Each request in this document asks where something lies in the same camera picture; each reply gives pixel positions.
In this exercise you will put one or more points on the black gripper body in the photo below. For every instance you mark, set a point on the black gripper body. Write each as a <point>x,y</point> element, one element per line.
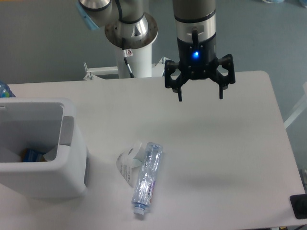
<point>194,60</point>

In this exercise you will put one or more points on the crushed clear plastic bottle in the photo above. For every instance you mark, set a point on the crushed clear plastic bottle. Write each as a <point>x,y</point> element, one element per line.
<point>143,192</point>

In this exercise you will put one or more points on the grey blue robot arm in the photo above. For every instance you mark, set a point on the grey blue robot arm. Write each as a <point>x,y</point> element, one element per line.
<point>131,30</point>

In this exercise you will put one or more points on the white plastic trash can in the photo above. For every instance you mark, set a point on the white plastic trash can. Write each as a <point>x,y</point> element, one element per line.
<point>47,125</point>

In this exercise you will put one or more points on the blue packaging in trash can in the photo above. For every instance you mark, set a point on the blue packaging in trash can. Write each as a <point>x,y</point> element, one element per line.
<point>31,155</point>

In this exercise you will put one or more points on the black device at right edge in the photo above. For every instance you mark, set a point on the black device at right edge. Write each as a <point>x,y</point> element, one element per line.
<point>299,205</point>

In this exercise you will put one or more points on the water bottle at left edge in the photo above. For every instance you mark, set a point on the water bottle at left edge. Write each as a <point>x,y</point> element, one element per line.
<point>5,91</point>

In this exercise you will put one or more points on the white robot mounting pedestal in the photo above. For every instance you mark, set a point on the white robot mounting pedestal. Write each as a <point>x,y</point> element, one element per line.
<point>130,63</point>

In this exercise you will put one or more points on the white frame at right edge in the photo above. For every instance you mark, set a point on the white frame at right edge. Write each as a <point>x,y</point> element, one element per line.
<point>297,109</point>

